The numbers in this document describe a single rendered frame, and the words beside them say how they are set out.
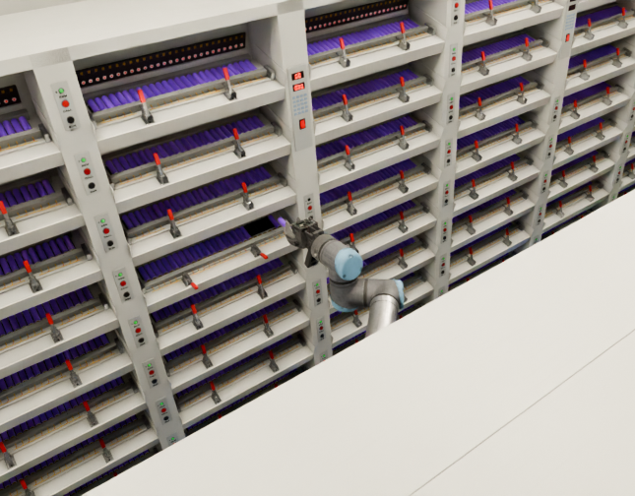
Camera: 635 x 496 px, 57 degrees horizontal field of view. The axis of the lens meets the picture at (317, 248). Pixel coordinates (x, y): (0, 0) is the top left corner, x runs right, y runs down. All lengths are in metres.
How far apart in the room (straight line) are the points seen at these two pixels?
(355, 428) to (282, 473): 0.06
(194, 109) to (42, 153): 0.43
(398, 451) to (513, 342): 0.15
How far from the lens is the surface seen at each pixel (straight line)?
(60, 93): 1.66
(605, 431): 0.49
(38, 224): 1.77
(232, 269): 2.05
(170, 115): 1.78
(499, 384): 0.50
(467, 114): 2.64
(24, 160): 1.69
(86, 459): 2.36
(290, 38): 1.90
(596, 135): 3.53
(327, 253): 1.81
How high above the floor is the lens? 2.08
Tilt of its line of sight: 33 degrees down
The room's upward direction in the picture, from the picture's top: 5 degrees counter-clockwise
